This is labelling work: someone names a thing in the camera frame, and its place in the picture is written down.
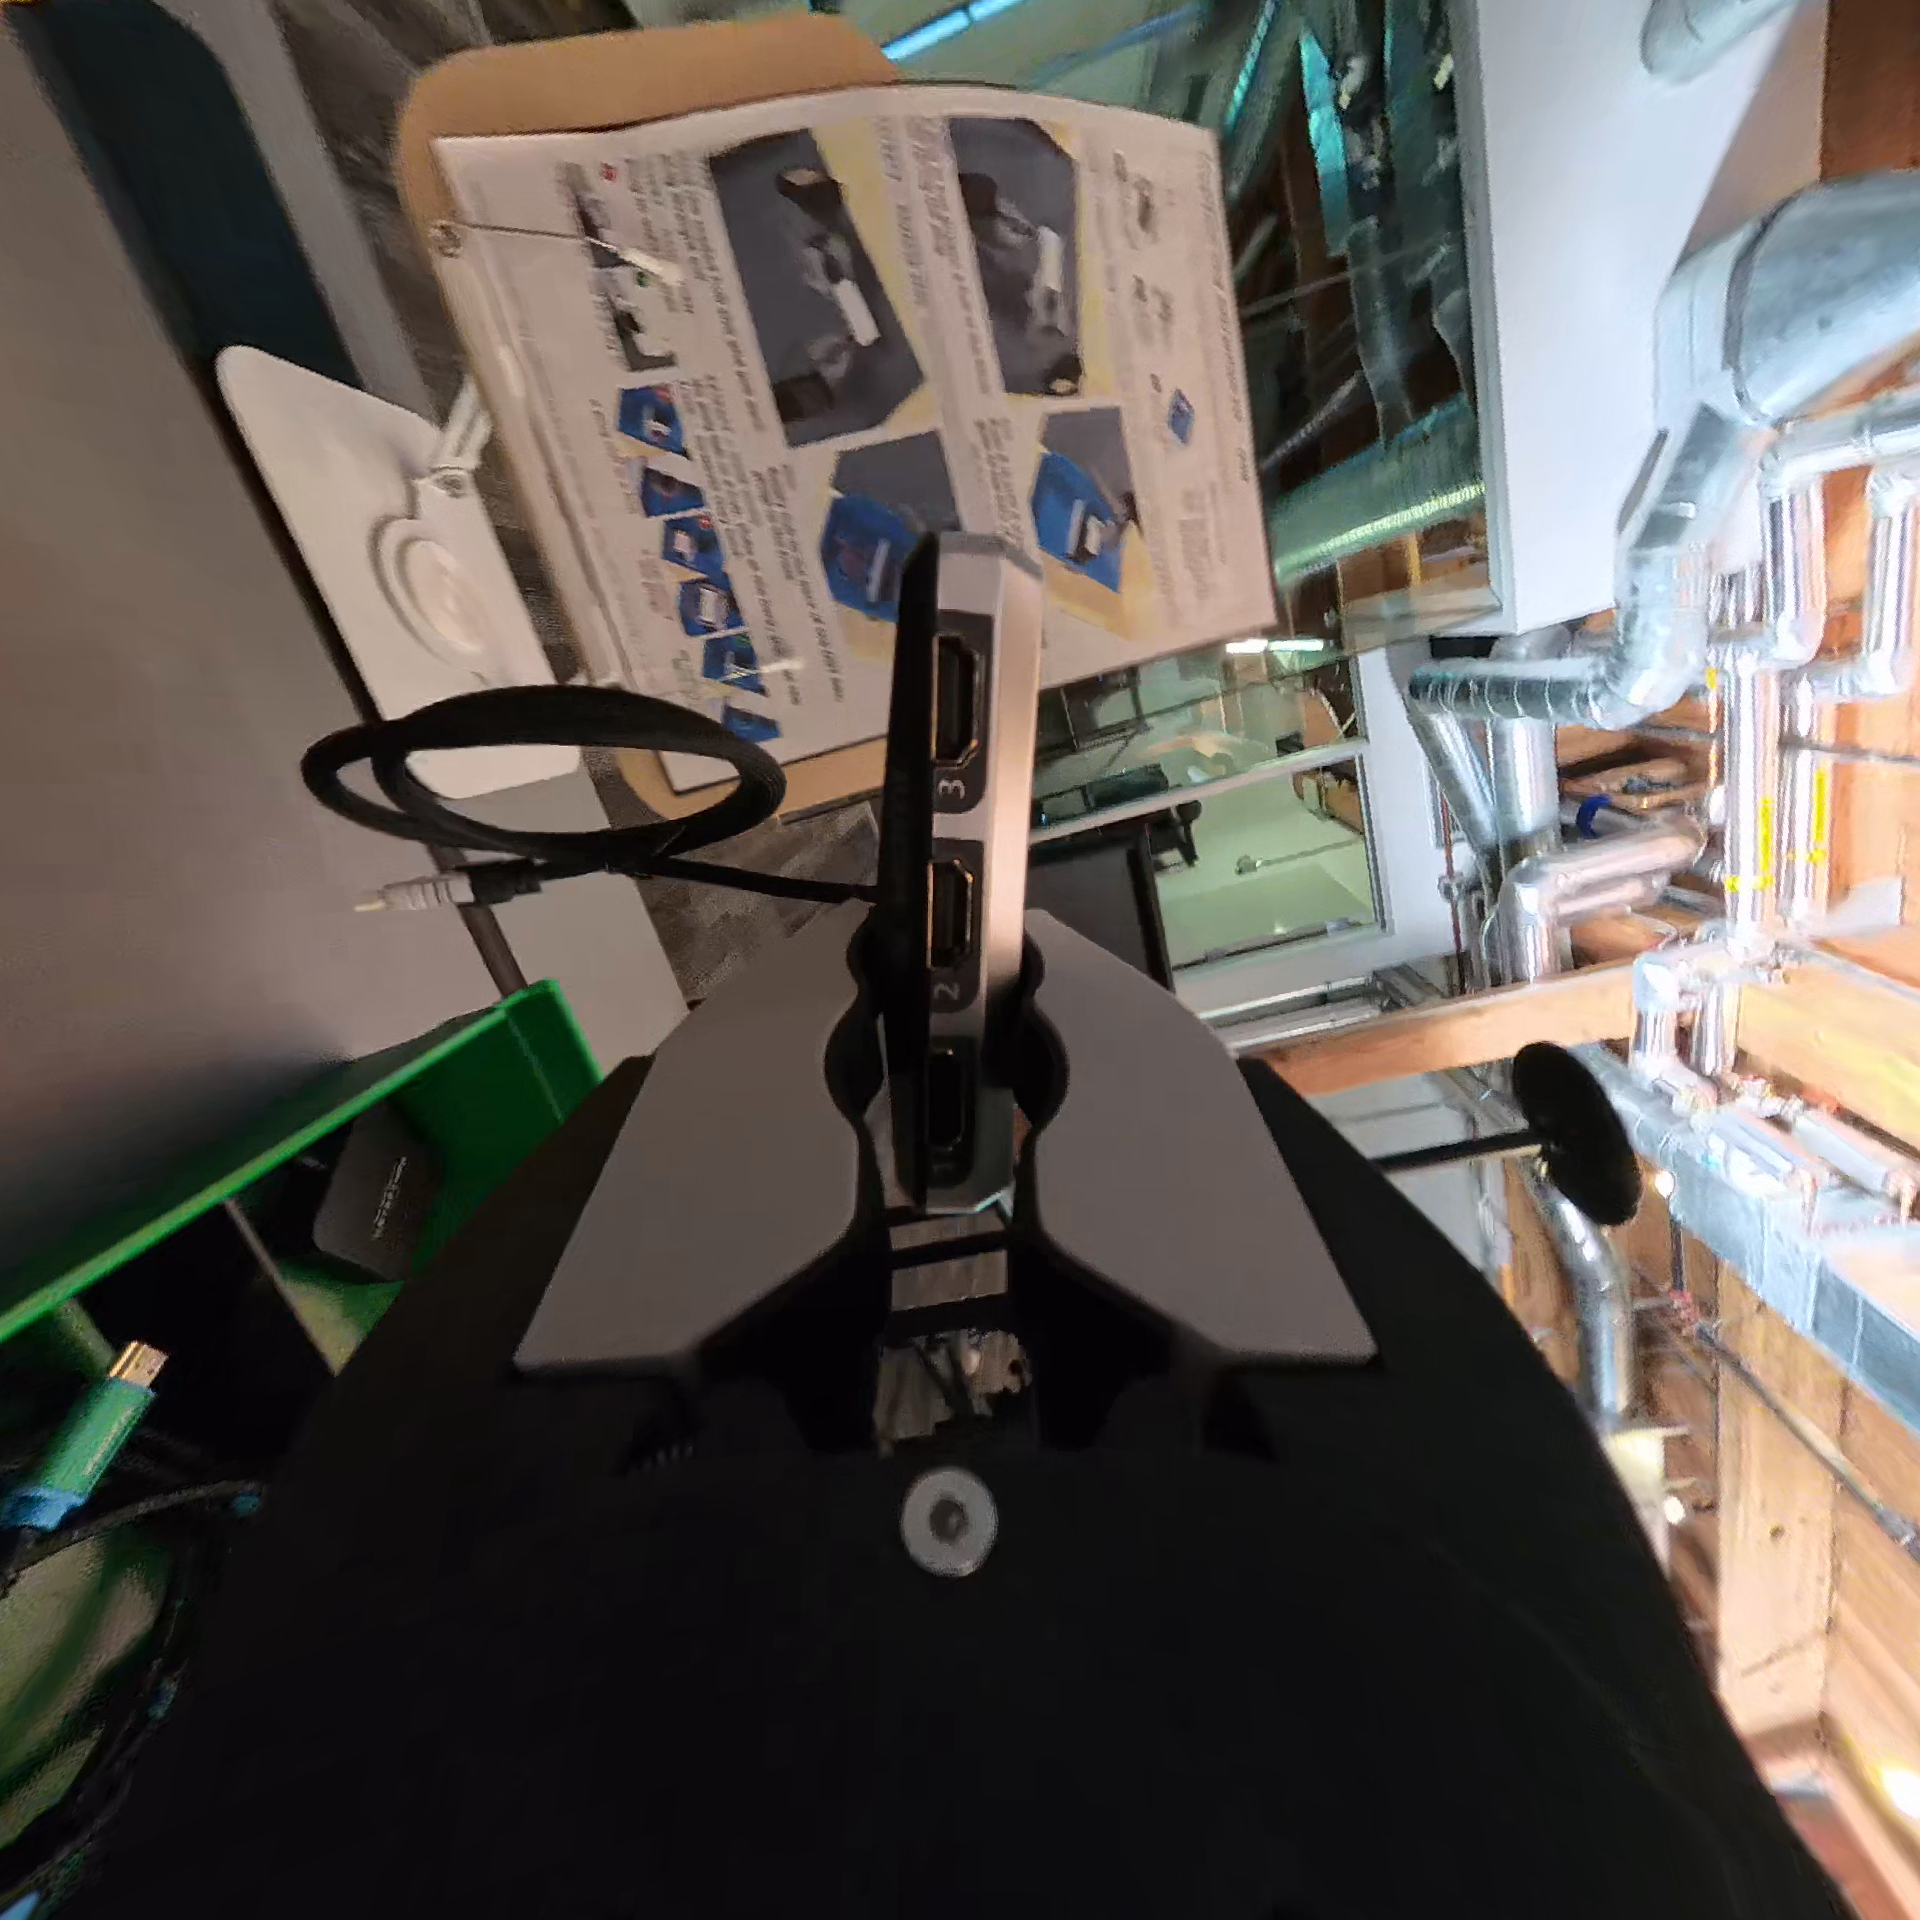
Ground silver ventilation duct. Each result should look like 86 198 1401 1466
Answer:
1486 842 1920 1501
1410 168 1920 993

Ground white stand base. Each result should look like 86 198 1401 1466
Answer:
211 345 587 803

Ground black monitor on stand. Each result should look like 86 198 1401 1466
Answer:
1027 817 1178 993

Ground black cable with silver plug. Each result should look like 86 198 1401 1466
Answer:
298 686 889 921

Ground printed instruction sheet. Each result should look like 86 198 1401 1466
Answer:
430 85 1283 793

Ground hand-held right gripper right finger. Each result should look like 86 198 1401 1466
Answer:
1014 909 1382 1374

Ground braided hdmi cable green plugs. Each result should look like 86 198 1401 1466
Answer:
0 1342 271 1801

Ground instruction sheet on stand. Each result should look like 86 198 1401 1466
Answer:
390 9 902 827

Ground black square adapter hub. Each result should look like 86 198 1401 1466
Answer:
310 1102 495 1286

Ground black round base stand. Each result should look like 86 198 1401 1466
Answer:
1366 1043 1645 1232

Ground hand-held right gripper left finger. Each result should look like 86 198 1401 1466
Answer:
516 916 897 1382

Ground green plastic bin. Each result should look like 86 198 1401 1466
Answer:
0 977 618 1834

